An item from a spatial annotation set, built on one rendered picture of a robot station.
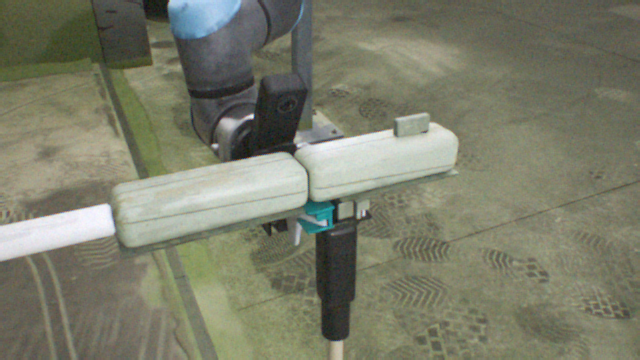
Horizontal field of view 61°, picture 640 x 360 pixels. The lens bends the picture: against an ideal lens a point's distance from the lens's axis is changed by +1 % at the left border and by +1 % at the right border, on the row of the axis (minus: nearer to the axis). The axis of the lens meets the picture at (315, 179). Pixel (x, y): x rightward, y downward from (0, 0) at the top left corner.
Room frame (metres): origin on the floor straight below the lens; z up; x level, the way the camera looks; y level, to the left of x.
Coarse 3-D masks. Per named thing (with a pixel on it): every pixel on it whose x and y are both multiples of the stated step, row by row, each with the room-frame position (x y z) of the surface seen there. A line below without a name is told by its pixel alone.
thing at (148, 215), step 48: (336, 144) 0.42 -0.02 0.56; (384, 144) 0.42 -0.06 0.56; (432, 144) 0.43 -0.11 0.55; (144, 192) 0.33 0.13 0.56; (192, 192) 0.34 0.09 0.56; (240, 192) 0.35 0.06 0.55; (288, 192) 0.36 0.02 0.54; (336, 192) 0.38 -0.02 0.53; (384, 192) 0.40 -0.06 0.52; (0, 240) 0.29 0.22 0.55; (48, 240) 0.30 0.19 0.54; (144, 240) 0.31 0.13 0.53; (192, 240) 0.33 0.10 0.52; (336, 240) 0.39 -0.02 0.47; (336, 288) 0.38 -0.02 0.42; (336, 336) 0.38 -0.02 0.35
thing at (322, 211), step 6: (306, 204) 0.38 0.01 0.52; (312, 204) 0.38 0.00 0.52; (318, 204) 0.38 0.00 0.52; (324, 204) 0.38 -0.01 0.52; (330, 204) 0.38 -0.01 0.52; (306, 210) 0.37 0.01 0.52; (312, 210) 0.37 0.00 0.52; (318, 210) 0.37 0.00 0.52; (324, 210) 0.38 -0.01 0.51; (330, 210) 0.38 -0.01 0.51; (318, 216) 0.37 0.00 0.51; (324, 216) 0.38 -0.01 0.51; (330, 216) 0.38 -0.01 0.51; (300, 222) 0.38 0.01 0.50; (306, 222) 0.38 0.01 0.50; (330, 222) 0.38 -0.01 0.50; (306, 228) 0.37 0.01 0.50; (312, 228) 0.37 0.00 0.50; (318, 228) 0.37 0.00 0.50; (324, 228) 0.37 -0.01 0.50
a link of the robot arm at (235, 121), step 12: (240, 108) 0.61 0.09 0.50; (252, 108) 0.61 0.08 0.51; (228, 120) 0.59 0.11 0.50; (240, 120) 0.57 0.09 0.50; (216, 132) 0.59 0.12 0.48; (228, 132) 0.57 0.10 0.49; (240, 132) 0.57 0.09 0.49; (216, 144) 0.58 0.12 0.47; (228, 144) 0.56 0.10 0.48; (228, 156) 0.56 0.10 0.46
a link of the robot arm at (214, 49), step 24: (192, 0) 0.65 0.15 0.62; (216, 0) 0.65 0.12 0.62; (240, 0) 0.68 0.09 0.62; (192, 24) 0.64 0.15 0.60; (216, 24) 0.64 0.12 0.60; (240, 24) 0.67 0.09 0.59; (264, 24) 0.72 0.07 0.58; (192, 48) 0.64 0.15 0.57; (216, 48) 0.64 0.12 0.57; (240, 48) 0.66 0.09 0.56; (192, 72) 0.64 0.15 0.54; (216, 72) 0.63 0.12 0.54; (240, 72) 0.65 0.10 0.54; (192, 96) 0.65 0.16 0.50; (216, 96) 0.63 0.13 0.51
